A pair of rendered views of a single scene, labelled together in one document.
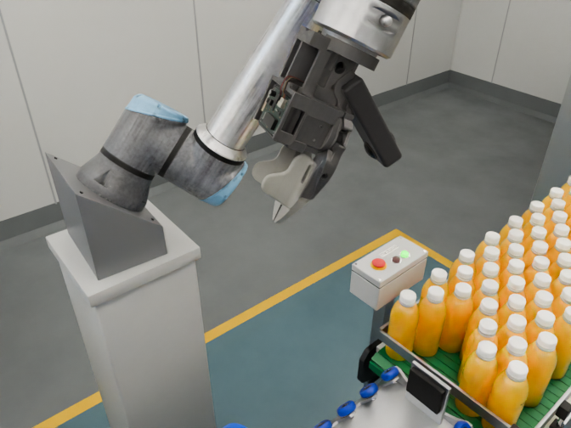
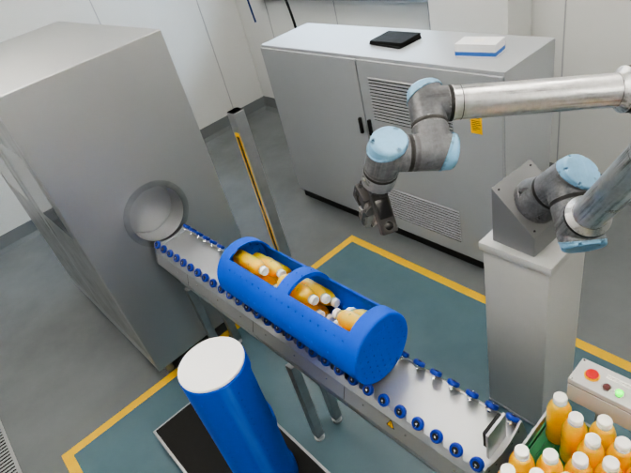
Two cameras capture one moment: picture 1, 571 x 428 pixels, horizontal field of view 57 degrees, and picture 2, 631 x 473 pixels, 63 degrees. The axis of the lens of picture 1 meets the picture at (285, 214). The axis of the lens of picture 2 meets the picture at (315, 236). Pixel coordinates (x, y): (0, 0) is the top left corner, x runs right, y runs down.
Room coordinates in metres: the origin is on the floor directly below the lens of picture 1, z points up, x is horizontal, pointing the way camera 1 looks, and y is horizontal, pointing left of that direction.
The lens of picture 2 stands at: (0.48, -1.23, 2.53)
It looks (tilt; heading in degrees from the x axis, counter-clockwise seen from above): 35 degrees down; 96
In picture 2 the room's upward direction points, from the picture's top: 16 degrees counter-clockwise
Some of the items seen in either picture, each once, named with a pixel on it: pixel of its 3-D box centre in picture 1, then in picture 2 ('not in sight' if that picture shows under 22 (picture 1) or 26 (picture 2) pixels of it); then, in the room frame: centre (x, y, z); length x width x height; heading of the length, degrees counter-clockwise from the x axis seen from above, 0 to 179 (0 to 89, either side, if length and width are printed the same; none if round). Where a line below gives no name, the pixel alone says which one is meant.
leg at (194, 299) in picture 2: not in sight; (206, 323); (-0.62, 1.19, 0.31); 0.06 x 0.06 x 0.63; 40
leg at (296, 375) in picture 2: not in sight; (306, 403); (0.02, 0.44, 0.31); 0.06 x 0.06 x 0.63; 40
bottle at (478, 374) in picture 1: (477, 380); (521, 470); (0.79, -0.44, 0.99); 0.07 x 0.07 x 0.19
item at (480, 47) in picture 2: not in sight; (479, 47); (1.34, 1.69, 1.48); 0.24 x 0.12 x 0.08; 137
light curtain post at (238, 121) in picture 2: not in sight; (283, 252); (0.04, 1.03, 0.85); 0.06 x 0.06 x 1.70; 40
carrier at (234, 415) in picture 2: not in sight; (244, 426); (-0.21, 0.17, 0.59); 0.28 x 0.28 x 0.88
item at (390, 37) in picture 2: not in sight; (394, 38); (0.96, 2.27, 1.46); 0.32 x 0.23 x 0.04; 129
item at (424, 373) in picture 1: (425, 394); (494, 434); (0.75, -0.31, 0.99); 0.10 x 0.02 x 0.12; 40
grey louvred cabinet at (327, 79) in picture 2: not in sight; (393, 138); (0.87, 2.33, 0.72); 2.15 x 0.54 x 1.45; 129
